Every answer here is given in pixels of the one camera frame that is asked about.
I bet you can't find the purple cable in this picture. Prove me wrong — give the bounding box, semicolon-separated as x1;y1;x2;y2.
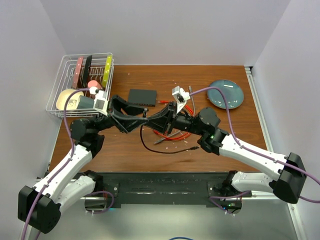
19;87;97;240
189;86;320;202

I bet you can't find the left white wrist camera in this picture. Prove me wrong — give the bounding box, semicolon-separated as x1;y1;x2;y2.
93;90;109;116

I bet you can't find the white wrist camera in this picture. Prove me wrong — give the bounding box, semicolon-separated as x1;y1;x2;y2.
93;90;109;116
171;86;191;114

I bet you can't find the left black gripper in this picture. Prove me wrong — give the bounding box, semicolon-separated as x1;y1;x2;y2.
91;93;149;134

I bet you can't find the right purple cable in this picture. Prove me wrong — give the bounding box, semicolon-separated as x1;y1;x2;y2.
189;86;320;202

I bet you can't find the pink cup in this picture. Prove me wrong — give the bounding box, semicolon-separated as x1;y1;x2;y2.
87;80;102;95

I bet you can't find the black ethernet cable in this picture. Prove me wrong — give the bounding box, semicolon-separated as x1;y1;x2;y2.
139;107;200;155

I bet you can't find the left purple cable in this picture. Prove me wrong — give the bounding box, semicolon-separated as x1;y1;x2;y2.
19;87;97;240

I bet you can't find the black plate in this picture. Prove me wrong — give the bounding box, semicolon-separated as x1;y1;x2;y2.
81;55;93;88

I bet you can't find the black network switch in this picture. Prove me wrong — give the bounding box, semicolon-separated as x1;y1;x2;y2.
128;89;157;107

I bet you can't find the yellow-green plate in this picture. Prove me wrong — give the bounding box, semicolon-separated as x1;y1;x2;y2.
101;55;113;88

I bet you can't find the white wire dish rack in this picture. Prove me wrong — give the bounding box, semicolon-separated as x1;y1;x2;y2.
45;52;114;117

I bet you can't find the cream square bowl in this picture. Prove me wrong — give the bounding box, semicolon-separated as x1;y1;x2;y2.
56;88;84;111

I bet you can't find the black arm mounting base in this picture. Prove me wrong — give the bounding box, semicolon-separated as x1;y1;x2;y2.
83;172;252;214

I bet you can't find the dark teal cup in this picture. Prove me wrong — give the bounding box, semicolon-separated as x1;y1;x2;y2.
76;95;95;110

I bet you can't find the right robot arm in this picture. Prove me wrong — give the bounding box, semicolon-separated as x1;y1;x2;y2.
146;102;307;204

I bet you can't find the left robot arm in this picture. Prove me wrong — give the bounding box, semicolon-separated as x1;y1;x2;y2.
18;94;147;239

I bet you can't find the teal ceramic plate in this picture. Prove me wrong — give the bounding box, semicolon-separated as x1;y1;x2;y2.
207;79;244;110

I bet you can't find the grey ethernet cable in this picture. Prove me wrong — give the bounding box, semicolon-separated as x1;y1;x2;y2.
153;85;198;145

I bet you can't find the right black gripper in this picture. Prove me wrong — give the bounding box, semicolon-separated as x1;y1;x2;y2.
144;101;205;136

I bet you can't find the pink plate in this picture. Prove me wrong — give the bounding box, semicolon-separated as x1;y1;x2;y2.
71;56;84;89

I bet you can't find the red ethernet cable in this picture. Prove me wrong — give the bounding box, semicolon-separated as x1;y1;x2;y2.
152;99;196;142

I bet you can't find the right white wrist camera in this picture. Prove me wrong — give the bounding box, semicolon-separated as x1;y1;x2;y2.
171;86;191;114

